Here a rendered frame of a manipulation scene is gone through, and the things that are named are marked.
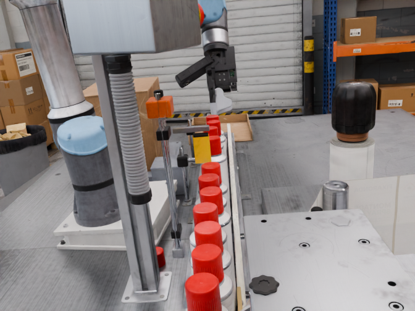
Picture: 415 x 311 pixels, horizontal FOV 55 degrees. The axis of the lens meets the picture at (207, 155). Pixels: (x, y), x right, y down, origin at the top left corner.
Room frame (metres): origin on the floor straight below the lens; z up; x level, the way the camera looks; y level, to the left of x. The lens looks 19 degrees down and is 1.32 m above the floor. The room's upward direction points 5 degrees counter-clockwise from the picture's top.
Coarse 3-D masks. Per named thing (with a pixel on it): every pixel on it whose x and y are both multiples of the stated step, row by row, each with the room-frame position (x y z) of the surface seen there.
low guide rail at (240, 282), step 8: (232, 152) 1.16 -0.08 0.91; (232, 160) 1.09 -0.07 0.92; (232, 168) 1.03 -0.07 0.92; (232, 176) 0.97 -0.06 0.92; (232, 184) 0.92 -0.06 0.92; (232, 192) 0.88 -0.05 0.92; (232, 200) 0.83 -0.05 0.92; (232, 208) 0.79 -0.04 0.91; (240, 248) 0.63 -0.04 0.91; (240, 256) 0.60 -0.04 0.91; (240, 264) 0.58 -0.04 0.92; (240, 272) 0.56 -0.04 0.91; (240, 280) 0.54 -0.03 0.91
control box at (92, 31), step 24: (72, 0) 0.58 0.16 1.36; (96, 0) 0.55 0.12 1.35; (120, 0) 0.53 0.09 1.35; (144, 0) 0.50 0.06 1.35; (168, 0) 0.52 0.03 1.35; (192, 0) 0.56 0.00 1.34; (72, 24) 0.59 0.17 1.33; (96, 24) 0.56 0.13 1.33; (120, 24) 0.53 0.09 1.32; (144, 24) 0.50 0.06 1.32; (168, 24) 0.52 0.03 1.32; (192, 24) 0.55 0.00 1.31; (72, 48) 0.60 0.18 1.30; (96, 48) 0.56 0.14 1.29; (120, 48) 0.53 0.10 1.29; (144, 48) 0.51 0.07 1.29; (168, 48) 0.51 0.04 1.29
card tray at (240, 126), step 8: (192, 120) 1.79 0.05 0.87; (200, 120) 1.84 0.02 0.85; (224, 120) 1.83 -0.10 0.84; (232, 120) 1.83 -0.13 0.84; (240, 120) 1.82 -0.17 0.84; (248, 120) 1.70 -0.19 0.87; (224, 128) 1.73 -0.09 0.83; (232, 128) 1.72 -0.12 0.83; (240, 128) 1.70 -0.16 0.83; (248, 128) 1.69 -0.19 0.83; (240, 136) 1.58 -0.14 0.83; (248, 136) 1.57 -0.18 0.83
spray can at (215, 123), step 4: (212, 120) 0.92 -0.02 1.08; (216, 120) 0.92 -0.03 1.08; (208, 124) 0.90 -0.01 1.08; (212, 124) 0.90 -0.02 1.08; (216, 124) 0.90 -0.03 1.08; (220, 128) 0.91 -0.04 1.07; (220, 132) 0.91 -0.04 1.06; (220, 136) 0.91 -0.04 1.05; (224, 140) 0.90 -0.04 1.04; (224, 144) 0.90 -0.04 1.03; (224, 148) 0.90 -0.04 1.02; (224, 152) 0.90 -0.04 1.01; (228, 184) 0.91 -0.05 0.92
